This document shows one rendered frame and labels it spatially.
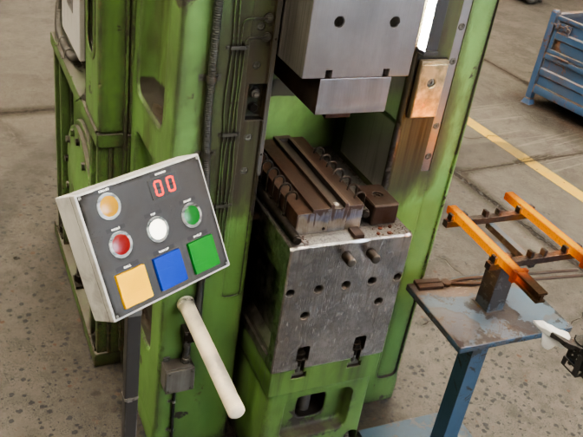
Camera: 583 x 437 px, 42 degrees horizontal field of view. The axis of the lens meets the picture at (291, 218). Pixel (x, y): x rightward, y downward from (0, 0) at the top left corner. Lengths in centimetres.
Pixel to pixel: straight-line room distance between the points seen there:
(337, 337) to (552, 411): 118
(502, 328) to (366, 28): 95
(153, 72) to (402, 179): 80
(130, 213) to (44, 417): 127
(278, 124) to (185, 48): 67
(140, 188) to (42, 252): 189
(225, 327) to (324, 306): 35
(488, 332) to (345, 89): 82
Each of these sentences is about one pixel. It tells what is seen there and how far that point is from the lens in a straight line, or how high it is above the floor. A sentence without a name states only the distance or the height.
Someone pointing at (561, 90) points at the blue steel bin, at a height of 20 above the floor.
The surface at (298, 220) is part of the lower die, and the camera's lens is 204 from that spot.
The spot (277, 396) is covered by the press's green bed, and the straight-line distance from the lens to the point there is 237.
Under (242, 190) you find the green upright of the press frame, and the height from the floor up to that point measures 98.
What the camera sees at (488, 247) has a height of 98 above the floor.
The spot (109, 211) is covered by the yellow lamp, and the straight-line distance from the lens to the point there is 163.
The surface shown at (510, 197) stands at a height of 98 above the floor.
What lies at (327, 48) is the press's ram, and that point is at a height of 144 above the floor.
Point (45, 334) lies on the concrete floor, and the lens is 310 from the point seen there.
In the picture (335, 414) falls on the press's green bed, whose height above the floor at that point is 17.
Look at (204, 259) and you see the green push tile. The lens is 177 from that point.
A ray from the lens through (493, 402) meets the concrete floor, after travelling 312.
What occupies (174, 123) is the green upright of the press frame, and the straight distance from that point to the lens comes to 193.
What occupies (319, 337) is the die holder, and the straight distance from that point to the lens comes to 226.
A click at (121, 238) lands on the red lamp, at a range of 165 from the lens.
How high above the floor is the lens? 202
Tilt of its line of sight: 31 degrees down
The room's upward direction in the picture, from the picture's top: 9 degrees clockwise
